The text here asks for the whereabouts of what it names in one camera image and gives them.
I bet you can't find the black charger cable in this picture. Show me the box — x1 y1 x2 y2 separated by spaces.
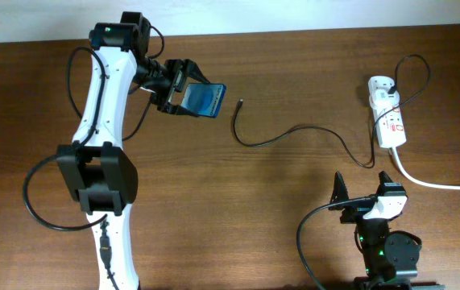
232 53 432 170

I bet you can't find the white charger adapter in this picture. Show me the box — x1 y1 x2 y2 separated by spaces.
369 89 400 110

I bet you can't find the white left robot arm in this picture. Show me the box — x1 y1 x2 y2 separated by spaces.
57 19 208 289

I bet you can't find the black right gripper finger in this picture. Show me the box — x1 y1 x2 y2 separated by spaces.
330 172 349 204
375 171 394 197

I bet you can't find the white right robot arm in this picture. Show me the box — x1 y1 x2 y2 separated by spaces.
330 172 422 289

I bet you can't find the blue Galaxy smartphone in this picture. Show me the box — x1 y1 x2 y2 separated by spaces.
180 83 226 118

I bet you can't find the white power strip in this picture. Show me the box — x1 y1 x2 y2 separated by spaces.
368 76 407 149

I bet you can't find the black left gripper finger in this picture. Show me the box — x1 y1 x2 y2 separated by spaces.
168 105 198 118
189 67 210 84

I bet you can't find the white power strip cord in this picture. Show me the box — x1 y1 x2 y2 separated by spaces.
389 146 460 193

